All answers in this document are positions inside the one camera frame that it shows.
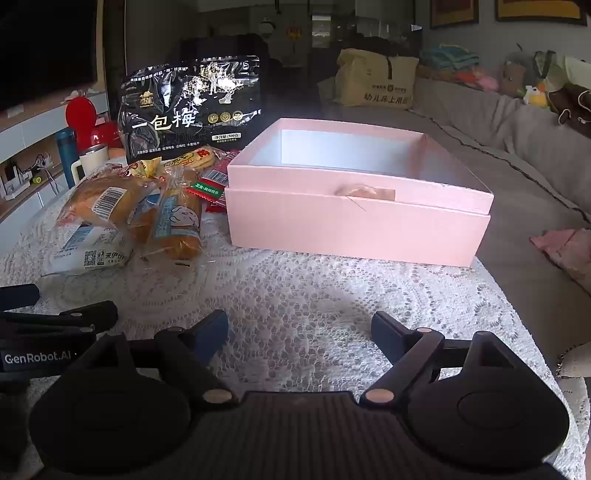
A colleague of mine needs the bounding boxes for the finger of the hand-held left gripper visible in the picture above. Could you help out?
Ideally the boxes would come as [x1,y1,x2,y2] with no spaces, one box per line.
[0,300,119,337]
[0,284,41,311]

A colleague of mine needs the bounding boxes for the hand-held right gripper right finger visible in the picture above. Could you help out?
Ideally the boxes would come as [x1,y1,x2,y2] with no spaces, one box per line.
[360,310,515,409]

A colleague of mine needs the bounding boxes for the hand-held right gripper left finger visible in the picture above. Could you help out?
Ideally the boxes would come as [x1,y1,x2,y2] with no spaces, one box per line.
[92,308,238,409]

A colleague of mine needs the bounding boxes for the blue and white packet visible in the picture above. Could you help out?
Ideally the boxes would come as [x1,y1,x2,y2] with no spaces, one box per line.
[44,223,136,278]

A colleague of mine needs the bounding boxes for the pink cardboard box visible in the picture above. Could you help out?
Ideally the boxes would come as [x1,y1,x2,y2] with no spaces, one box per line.
[225,117,495,267]

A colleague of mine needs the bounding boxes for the bread packet with blue print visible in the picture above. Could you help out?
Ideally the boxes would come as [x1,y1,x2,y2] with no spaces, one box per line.
[140,184,205,262]

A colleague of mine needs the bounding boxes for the clear bread packet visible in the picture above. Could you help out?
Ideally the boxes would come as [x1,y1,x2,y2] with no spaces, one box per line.
[129,203,155,244]

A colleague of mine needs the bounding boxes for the bread packet with barcode label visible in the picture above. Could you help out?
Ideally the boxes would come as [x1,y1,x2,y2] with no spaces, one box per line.
[56,172,163,230]

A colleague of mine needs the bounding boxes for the white lace tablecloth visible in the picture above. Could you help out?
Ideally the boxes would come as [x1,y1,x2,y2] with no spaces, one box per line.
[0,161,589,480]

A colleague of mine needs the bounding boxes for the white power strip with chargers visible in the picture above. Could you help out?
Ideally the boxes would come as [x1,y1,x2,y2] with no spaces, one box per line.
[0,154,52,200]

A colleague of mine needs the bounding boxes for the teal thermos bottle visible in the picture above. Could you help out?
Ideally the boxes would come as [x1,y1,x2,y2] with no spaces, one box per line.
[55,128,81,188]

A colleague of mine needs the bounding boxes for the cream lidded mug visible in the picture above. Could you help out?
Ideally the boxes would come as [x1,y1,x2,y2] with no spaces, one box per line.
[78,143,110,182]

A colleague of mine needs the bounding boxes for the white and wood cabinet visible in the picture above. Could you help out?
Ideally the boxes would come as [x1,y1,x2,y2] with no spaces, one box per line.
[0,85,112,223]

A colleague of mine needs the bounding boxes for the orange cracker packet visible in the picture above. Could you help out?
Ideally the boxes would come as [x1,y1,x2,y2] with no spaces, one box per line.
[163,146,218,174]

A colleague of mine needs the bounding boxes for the pink cloth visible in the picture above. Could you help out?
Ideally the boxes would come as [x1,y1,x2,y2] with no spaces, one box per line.
[529,228,591,296]

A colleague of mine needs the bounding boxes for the grey sofa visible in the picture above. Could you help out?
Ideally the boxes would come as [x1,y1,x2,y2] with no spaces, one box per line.
[318,74,591,370]

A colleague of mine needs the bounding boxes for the large black snack bag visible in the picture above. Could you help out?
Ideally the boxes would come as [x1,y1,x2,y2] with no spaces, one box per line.
[119,54,265,163]

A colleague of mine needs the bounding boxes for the tan fabric storage bag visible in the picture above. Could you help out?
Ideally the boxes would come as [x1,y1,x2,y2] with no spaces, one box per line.
[334,48,420,111]

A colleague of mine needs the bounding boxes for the black television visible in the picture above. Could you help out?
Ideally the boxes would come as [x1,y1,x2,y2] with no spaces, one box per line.
[0,0,100,112]

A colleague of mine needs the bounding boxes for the pink plush toy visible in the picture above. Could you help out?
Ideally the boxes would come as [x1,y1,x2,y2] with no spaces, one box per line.
[475,69,500,92]

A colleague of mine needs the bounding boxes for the stack of colourful folded clothes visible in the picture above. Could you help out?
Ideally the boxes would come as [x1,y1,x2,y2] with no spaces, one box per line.
[417,43,482,80]

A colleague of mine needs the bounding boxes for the yellow duck plush toy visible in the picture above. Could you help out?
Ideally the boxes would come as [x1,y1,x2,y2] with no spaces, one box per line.
[523,85,550,108]

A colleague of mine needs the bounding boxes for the grey-brown plush toy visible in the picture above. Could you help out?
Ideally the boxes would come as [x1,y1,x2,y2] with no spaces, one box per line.
[501,52,528,98]

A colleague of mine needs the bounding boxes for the dark brown bag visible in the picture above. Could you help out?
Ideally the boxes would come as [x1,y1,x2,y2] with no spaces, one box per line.
[547,83,591,139]

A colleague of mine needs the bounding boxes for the small framed picture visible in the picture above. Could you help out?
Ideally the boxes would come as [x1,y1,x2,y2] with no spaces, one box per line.
[429,0,479,30]

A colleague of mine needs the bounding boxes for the wide framed picture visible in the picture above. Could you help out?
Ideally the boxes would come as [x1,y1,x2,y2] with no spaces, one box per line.
[495,0,588,25]

